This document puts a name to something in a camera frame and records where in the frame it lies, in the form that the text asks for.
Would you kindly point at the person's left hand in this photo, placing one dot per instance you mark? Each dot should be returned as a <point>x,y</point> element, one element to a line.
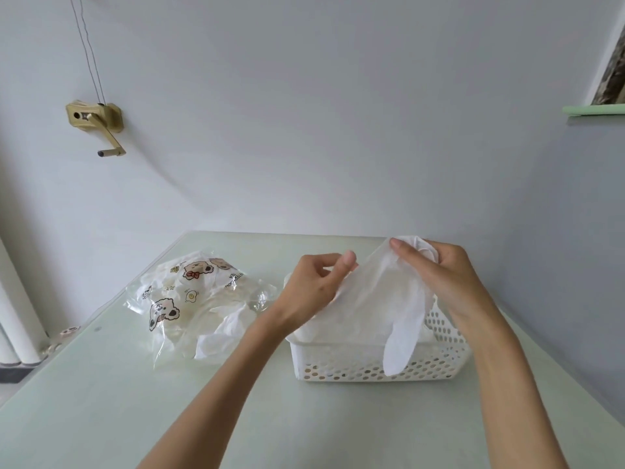
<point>307,288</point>

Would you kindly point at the person's right hand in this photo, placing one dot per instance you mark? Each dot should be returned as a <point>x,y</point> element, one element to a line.
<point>449,278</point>

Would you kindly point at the white cotton glove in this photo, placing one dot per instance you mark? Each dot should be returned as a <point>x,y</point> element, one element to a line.
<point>371,297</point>

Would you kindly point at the white perforated plastic basket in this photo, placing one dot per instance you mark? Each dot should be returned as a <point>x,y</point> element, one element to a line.
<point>342,370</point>

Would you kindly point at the clear bear-print plastic bag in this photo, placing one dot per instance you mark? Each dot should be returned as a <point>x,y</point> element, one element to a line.
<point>195,268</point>

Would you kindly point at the person's right forearm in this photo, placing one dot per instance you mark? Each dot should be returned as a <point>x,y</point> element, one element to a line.
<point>512,395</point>

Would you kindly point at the person's left forearm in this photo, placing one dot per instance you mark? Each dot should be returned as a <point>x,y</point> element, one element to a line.
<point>215,400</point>

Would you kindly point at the pale green shelf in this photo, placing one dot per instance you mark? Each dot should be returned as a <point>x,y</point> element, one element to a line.
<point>593,110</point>

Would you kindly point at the white column radiator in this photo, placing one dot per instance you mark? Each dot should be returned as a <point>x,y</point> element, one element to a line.
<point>17,312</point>

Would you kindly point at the brass wall crank winch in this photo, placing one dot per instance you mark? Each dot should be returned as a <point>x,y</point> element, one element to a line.
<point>110,117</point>

